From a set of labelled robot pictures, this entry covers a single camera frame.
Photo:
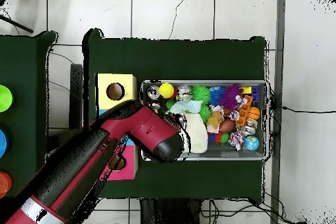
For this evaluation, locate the light teal cloth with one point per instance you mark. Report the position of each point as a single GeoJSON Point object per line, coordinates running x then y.
{"type": "Point", "coordinates": [186, 107]}

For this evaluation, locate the cream knitted cloth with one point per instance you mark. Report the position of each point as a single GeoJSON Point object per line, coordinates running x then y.
{"type": "Point", "coordinates": [197, 134]}

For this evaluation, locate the purple spiky ball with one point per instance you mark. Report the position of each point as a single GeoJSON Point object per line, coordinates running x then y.
{"type": "Point", "coordinates": [230, 97]}

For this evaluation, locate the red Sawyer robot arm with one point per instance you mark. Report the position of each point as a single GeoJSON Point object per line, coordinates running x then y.
{"type": "Point", "coordinates": [136, 127]}

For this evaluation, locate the wooden box with three holes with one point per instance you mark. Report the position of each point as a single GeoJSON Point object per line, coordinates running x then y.
{"type": "Point", "coordinates": [105, 83]}

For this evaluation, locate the clear shallow mesh bin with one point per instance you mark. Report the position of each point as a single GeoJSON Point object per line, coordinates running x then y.
{"type": "Point", "coordinates": [265, 129]}

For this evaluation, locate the yellow tennis ball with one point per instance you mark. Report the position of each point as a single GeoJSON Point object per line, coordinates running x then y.
{"type": "Point", "coordinates": [166, 90]}

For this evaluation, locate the silver can with pull tab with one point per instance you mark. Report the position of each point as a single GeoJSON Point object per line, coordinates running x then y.
{"type": "Point", "coordinates": [153, 92]}

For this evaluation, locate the crushed silver can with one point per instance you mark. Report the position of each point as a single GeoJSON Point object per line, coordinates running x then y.
{"type": "Point", "coordinates": [184, 92]}

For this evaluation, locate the green spiky ball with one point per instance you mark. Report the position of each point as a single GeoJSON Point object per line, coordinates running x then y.
{"type": "Point", "coordinates": [200, 94]}

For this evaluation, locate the small orange basketball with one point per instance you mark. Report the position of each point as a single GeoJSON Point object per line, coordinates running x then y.
{"type": "Point", "coordinates": [254, 113]}

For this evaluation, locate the blue globe ball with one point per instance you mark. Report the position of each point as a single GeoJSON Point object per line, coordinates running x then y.
{"type": "Point", "coordinates": [252, 143]}

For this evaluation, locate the black side stand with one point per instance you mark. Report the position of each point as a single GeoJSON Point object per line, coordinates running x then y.
{"type": "Point", "coordinates": [76, 87]}

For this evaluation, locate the dark green side table cloth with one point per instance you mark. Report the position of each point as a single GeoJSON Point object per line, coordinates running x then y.
{"type": "Point", "coordinates": [26, 103]}

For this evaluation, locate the green disc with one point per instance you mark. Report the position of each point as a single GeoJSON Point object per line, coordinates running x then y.
{"type": "Point", "coordinates": [4, 98]}

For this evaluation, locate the blue disc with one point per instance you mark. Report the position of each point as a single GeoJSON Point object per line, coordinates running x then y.
{"type": "Point", "coordinates": [2, 143]}

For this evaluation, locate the red disc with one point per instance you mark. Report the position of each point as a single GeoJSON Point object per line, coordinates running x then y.
{"type": "Point", "coordinates": [4, 184]}

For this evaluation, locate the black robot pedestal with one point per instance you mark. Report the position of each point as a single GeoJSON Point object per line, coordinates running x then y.
{"type": "Point", "coordinates": [173, 213]}

